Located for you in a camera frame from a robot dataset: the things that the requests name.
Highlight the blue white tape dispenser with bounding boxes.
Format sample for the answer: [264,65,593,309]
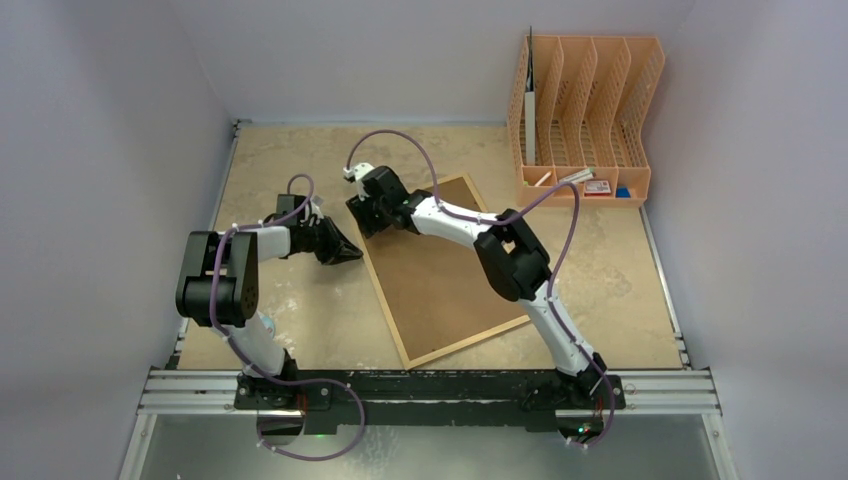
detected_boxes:
[259,314,275,334]

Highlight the orange desk file organizer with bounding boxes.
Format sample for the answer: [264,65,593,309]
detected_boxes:
[506,34,665,208]

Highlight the white marker pen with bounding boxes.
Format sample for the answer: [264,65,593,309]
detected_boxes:
[558,168,595,184]

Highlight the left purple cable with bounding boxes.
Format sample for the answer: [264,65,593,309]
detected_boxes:
[207,174,367,464]

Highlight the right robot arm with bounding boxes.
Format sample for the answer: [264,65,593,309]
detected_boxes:
[343,163,612,407]

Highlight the red white small box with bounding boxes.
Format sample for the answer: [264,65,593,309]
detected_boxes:
[584,180,612,196]

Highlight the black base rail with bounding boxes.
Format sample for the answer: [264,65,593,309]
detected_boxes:
[137,367,720,439]

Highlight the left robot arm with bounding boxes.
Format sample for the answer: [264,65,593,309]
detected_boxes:
[175,194,363,409]

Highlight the wooden picture frame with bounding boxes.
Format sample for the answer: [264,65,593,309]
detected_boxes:
[347,173,531,372]

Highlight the white chalk stick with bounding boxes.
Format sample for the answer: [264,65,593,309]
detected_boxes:
[534,171,553,187]

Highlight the white folder in organizer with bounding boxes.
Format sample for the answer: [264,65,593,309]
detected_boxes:
[523,27,536,166]

